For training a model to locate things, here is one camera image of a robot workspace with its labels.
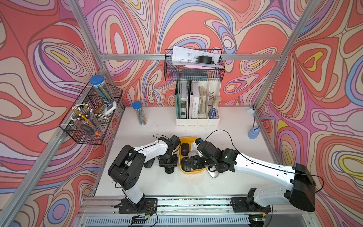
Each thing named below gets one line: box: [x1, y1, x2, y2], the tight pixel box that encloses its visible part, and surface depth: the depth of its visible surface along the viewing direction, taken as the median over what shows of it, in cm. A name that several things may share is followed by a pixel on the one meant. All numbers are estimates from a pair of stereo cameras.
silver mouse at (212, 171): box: [206, 166, 219, 179], surface depth 86 cm
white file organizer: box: [174, 80, 221, 127], surface depth 104 cm
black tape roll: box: [196, 55, 217, 65], surface depth 84 cm
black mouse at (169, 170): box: [164, 165, 175, 175], surface depth 86 cm
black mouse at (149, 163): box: [143, 157, 156, 168], surface depth 88 cm
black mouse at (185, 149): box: [180, 142, 190, 157], surface depth 93 cm
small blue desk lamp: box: [246, 107, 260, 140], surface depth 98 cm
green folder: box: [174, 81, 182, 119], surface depth 94 cm
